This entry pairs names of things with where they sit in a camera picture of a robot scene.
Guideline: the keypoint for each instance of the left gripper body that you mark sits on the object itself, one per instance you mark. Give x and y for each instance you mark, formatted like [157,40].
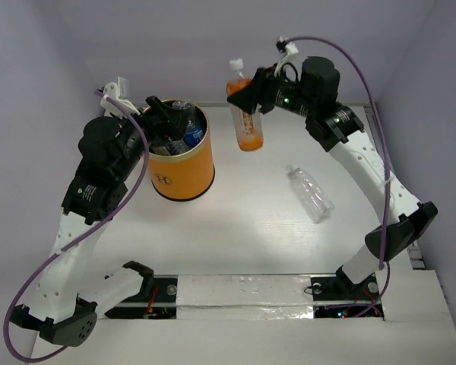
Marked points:
[147,119]

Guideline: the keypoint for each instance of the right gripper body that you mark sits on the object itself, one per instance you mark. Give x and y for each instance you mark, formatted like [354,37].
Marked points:
[277,91]

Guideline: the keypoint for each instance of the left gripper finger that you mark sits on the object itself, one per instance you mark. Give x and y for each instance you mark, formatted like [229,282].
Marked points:
[183,115]
[163,112]

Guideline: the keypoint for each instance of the blue label bottle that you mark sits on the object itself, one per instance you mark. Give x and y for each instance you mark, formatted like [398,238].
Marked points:
[194,132]

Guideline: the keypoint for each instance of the orange label bottle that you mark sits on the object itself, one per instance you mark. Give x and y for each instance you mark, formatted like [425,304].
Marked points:
[247,127]

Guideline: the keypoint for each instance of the green yellow label bottle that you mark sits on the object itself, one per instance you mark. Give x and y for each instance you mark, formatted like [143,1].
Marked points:
[168,148]

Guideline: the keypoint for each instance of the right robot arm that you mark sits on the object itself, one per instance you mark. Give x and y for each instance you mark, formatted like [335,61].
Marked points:
[404,218]

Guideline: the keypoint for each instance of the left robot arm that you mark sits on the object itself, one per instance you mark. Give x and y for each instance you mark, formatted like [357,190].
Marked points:
[111,146]

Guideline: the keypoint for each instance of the orange cylindrical bin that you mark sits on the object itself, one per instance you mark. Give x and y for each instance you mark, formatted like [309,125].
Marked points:
[187,176]

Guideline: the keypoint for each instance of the clear unlabelled bottle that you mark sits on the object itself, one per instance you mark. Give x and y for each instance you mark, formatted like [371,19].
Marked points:
[310,195]

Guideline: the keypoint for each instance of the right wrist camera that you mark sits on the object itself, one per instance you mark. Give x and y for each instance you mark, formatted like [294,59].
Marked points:
[287,50]

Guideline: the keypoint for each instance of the silver taped front rail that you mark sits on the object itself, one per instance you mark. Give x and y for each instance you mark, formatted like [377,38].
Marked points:
[250,297]

